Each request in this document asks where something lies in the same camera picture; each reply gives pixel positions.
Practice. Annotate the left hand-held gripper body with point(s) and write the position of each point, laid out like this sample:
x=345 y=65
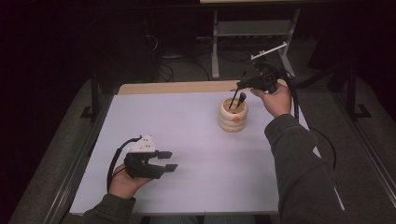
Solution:
x=140 y=165

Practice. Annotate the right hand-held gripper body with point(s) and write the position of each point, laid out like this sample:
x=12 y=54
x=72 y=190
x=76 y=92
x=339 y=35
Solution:
x=264 y=79

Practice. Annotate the thin black makeup brush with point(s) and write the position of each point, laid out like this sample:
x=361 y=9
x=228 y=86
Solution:
x=236 y=93

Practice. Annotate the fluffy black makeup brush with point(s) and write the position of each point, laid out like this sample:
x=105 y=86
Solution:
x=242 y=97

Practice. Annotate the cream ribbed brush holder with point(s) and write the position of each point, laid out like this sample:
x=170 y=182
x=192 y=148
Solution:
x=229 y=123

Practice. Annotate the person's right hand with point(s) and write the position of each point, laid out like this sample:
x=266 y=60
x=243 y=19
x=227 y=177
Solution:
x=277 y=102

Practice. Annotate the person's left hand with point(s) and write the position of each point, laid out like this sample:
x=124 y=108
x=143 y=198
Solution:
x=123 y=185

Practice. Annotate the white table mat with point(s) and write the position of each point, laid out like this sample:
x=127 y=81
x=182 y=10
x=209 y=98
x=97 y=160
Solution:
x=186 y=130

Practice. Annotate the white metal stand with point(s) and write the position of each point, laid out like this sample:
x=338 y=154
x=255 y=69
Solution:
x=252 y=28

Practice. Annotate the wooden table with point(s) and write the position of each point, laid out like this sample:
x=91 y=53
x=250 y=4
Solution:
x=174 y=87

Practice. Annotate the black stand leg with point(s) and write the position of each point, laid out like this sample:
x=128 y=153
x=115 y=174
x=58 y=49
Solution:
x=94 y=99
x=352 y=93

